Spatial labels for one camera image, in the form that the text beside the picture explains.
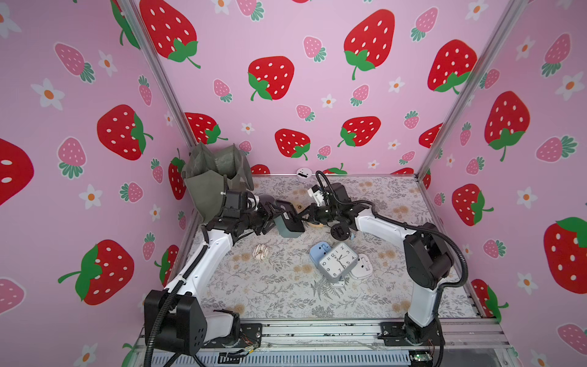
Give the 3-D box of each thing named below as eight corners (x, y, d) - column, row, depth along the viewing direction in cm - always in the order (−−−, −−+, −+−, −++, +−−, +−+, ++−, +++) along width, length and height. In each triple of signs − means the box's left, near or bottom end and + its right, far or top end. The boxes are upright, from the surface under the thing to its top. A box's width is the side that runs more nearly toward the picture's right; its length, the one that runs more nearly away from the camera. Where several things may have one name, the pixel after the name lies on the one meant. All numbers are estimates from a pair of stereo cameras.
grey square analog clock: (333, 287, 85) (335, 282, 80) (315, 268, 90) (316, 261, 85) (357, 265, 91) (361, 258, 86) (340, 248, 96) (342, 240, 91)
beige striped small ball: (253, 260, 93) (252, 256, 91) (255, 247, 97) (254, 243, 95) (267, 260, 93) (266, 256, 91) (269, 247, 97) (268, 243, 95)
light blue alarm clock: (304, 261, 92) (304, 256, 88) (317, 242, 98) (317, 236, 94) (317, 269, 90) (318, 264, 86) (329, 248, 96) (330, 243, 92)
